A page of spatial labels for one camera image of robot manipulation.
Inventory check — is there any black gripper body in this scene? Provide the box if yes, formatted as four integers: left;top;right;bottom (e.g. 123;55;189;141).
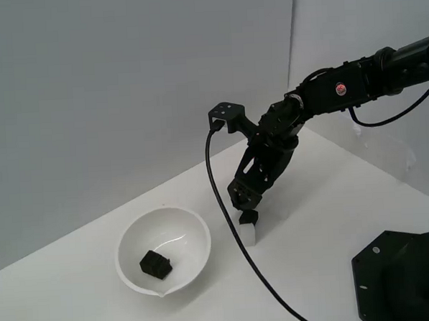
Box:
245;93;307;149

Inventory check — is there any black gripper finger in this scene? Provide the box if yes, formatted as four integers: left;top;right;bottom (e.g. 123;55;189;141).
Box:
259;136;303;203
224;141;277;218

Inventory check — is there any large black foam box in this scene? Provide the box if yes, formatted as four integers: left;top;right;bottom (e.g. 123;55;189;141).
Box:
138;248;174;282

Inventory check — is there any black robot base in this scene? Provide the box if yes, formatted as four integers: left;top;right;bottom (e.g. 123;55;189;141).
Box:
349;227;429;321

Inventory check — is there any white bowl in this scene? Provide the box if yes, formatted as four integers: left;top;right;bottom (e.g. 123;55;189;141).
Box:
114;205;215;300

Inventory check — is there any white foam block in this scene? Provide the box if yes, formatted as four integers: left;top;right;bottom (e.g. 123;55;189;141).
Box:
238;221;259;247

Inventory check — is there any black camera cable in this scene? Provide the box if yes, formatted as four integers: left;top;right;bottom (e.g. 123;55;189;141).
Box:
203;119;320;321

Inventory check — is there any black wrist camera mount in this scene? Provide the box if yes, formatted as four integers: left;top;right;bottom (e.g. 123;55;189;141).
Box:
206;100;261;140

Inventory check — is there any dark arm cable loop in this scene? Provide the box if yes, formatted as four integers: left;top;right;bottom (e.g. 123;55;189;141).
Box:
346;75;429;129

